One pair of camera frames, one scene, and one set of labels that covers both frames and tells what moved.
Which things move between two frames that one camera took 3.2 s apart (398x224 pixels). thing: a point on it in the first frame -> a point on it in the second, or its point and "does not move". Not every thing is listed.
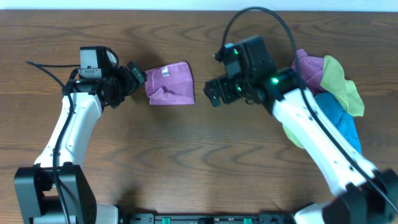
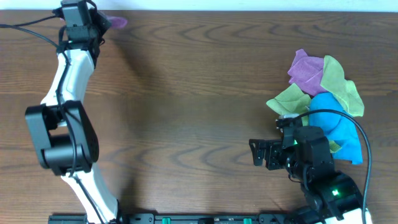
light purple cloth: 170,85 -> 117,22
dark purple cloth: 310,69 does not move
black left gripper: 126,78 -> 101,23
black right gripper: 224,88 -> 268,152
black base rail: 269,218 does not move
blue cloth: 342,119 does not move
